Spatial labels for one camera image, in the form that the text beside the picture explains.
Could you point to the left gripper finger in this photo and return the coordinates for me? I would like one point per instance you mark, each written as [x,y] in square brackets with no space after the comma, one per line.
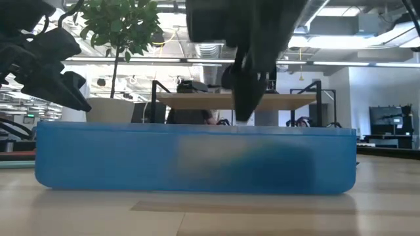
[59,49]
[59,88]

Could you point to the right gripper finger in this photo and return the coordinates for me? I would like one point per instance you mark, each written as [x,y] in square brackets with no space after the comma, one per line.
[247,95]
[271,78]

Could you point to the teal pencil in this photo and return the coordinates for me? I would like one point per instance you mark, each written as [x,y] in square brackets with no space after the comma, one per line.
[16,164]

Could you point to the blue plastic pencil box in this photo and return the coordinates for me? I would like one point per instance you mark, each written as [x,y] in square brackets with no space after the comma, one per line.
[131,157]

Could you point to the wooden shelf with black legs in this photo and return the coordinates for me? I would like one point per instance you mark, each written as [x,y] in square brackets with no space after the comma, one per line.
[203,101]

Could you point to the person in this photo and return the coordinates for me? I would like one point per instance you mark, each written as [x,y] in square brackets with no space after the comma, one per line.
[188,117]

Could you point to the green leafy plant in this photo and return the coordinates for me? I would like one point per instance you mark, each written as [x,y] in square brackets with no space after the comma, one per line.
[121,23]

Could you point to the black background monitor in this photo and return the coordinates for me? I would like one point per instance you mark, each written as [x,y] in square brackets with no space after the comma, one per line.
[384,119]

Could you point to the black background desk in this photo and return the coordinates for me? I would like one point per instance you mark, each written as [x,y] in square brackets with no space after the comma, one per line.
[387,141]

